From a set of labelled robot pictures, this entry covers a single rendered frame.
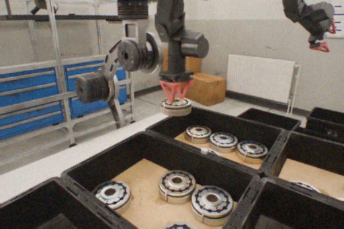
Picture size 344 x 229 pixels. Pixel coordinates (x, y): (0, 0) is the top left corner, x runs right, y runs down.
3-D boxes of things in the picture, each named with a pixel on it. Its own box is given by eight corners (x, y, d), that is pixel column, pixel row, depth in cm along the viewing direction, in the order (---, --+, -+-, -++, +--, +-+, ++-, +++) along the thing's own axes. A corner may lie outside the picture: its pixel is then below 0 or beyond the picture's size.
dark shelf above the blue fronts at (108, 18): (-5, 22, 203) (-6, 15, 201) (107, 21, 285) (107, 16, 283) (7, 21, 174) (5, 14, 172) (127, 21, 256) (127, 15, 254)
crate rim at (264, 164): (142, 135, 77) (142, 129, 76) (189, 109, 99) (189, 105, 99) (261, 182, 54) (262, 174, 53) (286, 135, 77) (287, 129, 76)
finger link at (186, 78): (193, 100, 75) (194, 72, 72) (179, 105, 70) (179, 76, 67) (178, 96, 79) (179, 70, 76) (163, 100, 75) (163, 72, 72)
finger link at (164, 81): (188, 102, 73) (189, 74, 70) (173, 107, 69) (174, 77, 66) (173, 97, 78) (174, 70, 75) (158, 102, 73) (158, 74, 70)
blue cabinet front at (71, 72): (71, 117, 234) (62, 65, 215) (126, 101, 283) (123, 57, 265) (72, 118, 232) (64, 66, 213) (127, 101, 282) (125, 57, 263)
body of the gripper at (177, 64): (194, 76, 73) (195, 54, 70) (173, 81, 66) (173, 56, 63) (179, 73, 77) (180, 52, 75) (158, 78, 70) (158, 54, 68)
